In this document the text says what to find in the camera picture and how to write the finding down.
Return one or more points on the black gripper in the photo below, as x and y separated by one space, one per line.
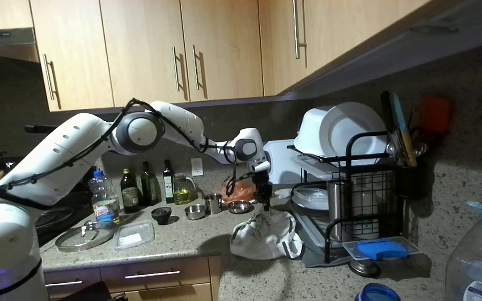
261 184

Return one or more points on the white grey towel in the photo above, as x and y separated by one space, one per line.
266 236

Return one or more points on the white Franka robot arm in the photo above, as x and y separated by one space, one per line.
57 160

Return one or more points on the small steel bowl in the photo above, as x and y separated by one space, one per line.
241 207
196 211

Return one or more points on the white shallow dish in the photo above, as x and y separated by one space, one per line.
309 197

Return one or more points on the steel measuring cup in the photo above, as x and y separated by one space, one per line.
214 202

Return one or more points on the grey drying mat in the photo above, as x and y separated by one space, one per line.
313 251

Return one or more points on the tall steel cup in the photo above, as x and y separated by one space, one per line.
335 206

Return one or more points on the round olive oil jar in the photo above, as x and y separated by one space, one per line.
184 191

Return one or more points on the large white bowl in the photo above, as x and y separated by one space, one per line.
309 130

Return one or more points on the slim bottle white label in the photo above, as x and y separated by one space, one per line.
167 184

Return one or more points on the small black bowl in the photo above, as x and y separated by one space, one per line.
161 214

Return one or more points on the dark green glass bottle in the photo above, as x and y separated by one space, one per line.
149 186

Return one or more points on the black round stopper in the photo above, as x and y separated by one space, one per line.
363 267

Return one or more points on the white dinner plate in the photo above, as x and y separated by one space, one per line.
358 125

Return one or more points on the dark bottle with label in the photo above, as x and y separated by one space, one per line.
130 192

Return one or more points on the clear rectangular plastic container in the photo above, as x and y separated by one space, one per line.
134 236

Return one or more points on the wooden base cabinet door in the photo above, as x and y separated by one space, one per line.
162 293

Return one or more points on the wide wooden drawer front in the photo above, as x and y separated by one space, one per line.
140 261

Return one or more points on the black utensil holder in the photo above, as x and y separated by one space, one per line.
412 180

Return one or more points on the black kitchen utensil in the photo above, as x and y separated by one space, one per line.
386 114

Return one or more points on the teal spatula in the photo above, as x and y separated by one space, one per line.
402 130

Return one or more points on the clear water bottle blue cap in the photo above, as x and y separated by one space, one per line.
102 202

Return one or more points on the glass pot lid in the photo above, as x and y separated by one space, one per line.
84 236

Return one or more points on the black stove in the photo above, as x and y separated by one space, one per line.
75 209

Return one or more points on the orange spatula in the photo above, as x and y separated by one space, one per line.
433 114

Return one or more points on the narrow wooden drawer front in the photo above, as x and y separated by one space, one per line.
82 276

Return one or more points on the clear bottle light blue cap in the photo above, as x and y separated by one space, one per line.
475 267

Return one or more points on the grey range hood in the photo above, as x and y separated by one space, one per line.
3 47

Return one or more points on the white wall outlet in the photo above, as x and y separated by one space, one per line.
196 165

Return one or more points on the wooden wall cabinet door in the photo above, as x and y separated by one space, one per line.
351 33
82 50
229 50
0 10
140 50

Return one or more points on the black stereo camera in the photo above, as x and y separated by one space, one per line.
40 129

